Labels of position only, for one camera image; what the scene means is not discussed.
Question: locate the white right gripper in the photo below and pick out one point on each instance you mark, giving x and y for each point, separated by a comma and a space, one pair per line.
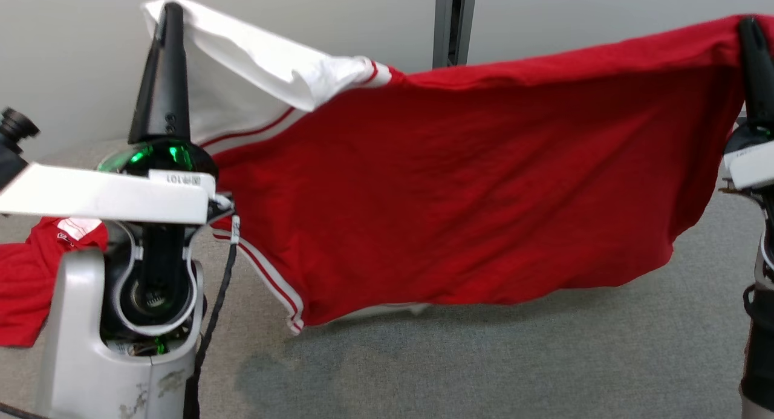
753, 165

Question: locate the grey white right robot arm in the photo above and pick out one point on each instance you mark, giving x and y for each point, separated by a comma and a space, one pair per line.
763, 346

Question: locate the red shorts with black lettering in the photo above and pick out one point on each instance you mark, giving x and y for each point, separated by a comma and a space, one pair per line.
24, 286

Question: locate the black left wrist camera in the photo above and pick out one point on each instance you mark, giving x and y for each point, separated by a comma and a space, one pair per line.
12, 159

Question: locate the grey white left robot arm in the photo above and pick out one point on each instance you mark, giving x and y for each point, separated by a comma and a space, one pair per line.
78, 346

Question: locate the grey partition post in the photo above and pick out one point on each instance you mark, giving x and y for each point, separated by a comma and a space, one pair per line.
444, 20

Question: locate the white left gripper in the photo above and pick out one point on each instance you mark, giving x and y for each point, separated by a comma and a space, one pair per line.
109, 195

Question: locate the red and white shirt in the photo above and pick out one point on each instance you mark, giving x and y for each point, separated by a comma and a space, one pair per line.
453, 183

